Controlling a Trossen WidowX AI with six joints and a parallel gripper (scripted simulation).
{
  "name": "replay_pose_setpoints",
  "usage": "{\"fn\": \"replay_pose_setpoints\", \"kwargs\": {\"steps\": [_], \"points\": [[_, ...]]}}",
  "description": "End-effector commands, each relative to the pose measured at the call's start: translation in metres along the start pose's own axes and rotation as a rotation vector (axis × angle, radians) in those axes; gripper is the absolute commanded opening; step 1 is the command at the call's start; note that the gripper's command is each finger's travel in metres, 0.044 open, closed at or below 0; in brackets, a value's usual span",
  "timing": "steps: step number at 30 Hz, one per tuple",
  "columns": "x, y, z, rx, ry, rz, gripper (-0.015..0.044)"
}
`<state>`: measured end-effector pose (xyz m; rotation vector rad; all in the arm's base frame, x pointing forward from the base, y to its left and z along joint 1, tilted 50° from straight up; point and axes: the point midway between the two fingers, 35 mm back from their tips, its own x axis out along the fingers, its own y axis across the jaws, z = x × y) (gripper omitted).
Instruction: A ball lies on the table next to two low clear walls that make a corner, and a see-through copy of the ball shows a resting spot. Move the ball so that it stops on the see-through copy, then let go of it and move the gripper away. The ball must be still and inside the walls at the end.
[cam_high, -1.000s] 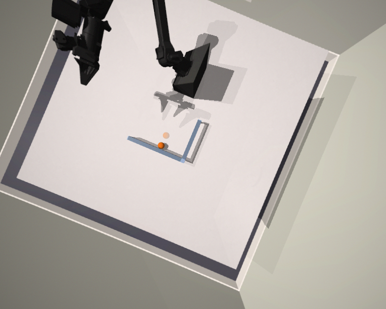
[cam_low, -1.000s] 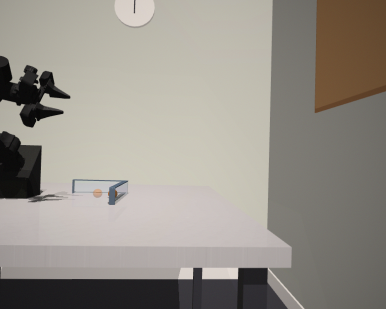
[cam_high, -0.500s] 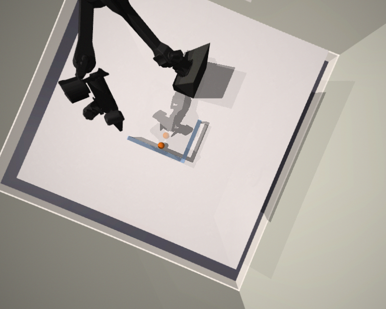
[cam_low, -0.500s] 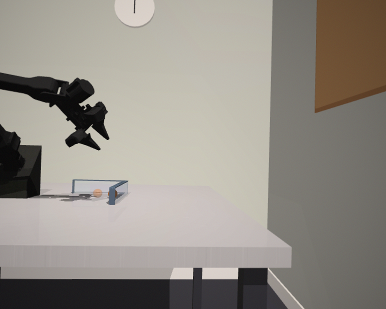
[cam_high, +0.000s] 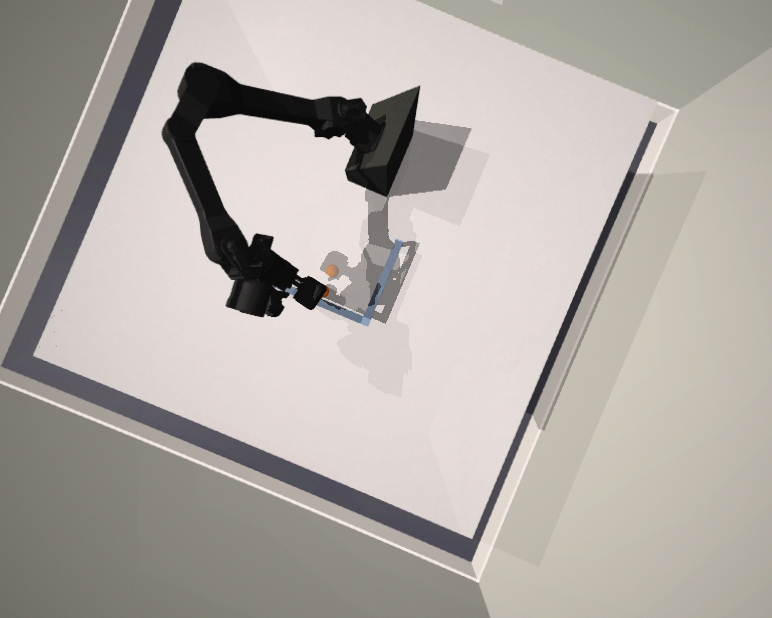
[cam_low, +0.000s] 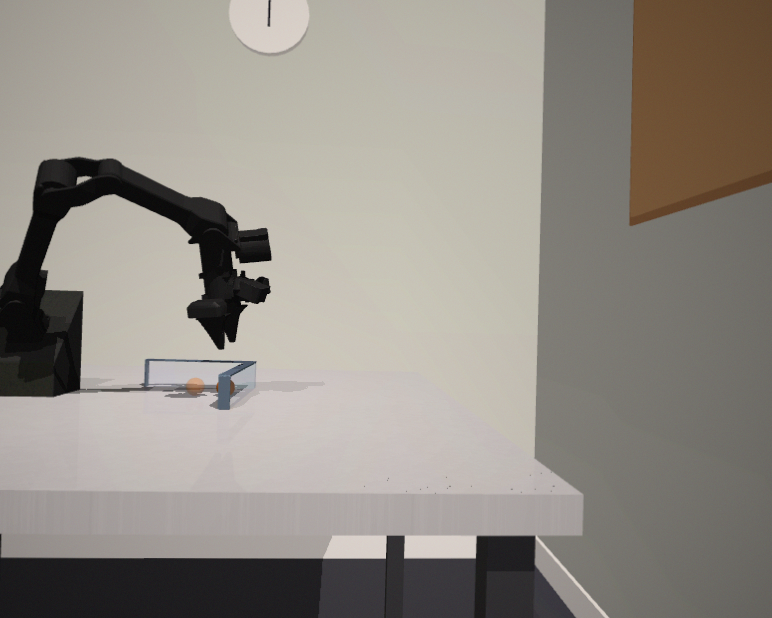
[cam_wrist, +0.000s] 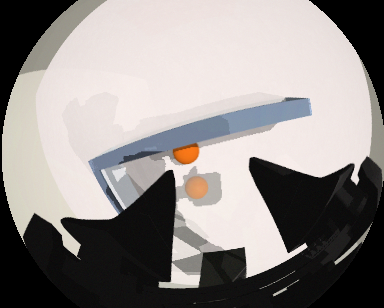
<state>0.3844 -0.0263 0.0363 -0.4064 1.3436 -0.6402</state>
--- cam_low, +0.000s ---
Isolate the translucent orange ball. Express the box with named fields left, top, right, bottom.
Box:
left=186, top=378, right=205, bottom=396

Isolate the blue-grey l-shaped wall trim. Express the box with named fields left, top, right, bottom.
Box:
left=144, top=359, right=256, bottom=410

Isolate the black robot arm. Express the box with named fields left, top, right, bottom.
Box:
left=0, top=157, right=271, bottom=343

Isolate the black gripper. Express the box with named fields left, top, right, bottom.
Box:
left=187, top=264, right=249, bottom=350

